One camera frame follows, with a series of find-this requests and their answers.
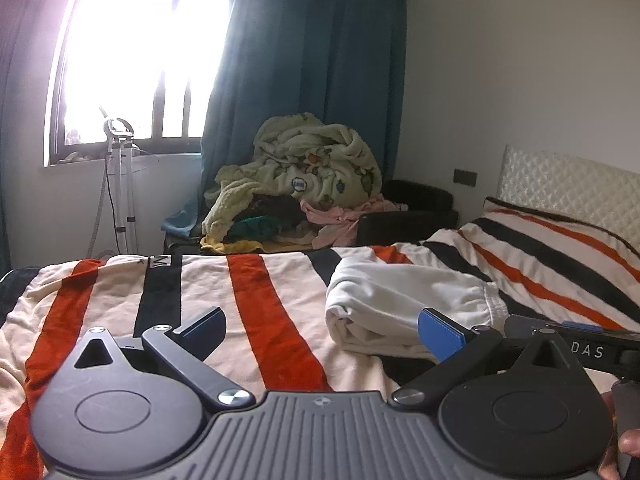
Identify white sweatpants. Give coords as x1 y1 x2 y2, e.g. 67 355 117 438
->
324 257 509 361

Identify person's right hand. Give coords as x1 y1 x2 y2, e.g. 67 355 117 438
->
596 390 640 480

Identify striped bed blanket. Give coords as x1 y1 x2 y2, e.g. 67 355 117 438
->
1 198 639 479

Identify yellow towel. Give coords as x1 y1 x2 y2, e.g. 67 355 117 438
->
200 236 264 255

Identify black armchair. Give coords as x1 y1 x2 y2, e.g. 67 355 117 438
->
356 180 459 246

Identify green garment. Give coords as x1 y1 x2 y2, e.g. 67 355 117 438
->
224 216 285 243

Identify white quilted headboard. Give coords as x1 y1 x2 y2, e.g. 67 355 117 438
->
497 145 639 247

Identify pink garment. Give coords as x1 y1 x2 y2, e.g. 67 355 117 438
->
299 194 408 249

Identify garment steamer stand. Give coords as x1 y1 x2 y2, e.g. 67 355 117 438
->
86 107 139 258

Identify teal curtain right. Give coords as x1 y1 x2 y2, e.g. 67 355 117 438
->
162 0 407 237

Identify dark wall switch plate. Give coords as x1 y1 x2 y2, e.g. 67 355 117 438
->
452 168 477 188

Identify window with dark frame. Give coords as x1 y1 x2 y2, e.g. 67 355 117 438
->
48 0 230 164

